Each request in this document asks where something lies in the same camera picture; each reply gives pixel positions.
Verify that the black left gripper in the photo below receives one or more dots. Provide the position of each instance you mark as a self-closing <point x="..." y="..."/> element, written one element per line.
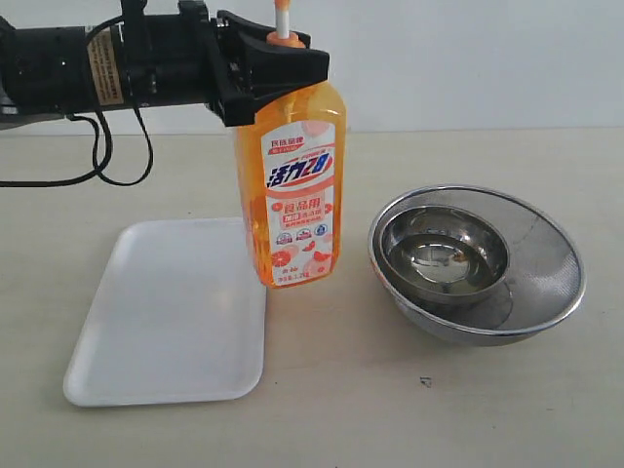
<point x="234" y="77"/>

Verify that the orange dish soap pump bottle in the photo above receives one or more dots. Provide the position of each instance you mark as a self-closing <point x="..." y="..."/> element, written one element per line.
<point x="290" y="165"/>

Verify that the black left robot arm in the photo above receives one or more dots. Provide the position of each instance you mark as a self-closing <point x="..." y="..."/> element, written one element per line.
<point x="136" y="59"/>

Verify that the small stainless steel bowl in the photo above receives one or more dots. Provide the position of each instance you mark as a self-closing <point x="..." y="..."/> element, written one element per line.
<point x="443" y="255"/>

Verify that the white rectangular plastic tray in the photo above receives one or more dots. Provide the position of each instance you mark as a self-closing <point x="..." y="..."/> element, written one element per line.
<point x="178" y="317"/>

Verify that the steel mesh strainer basket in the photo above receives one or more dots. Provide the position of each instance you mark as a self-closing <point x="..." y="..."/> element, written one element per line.
<point x="545" y="282"/>

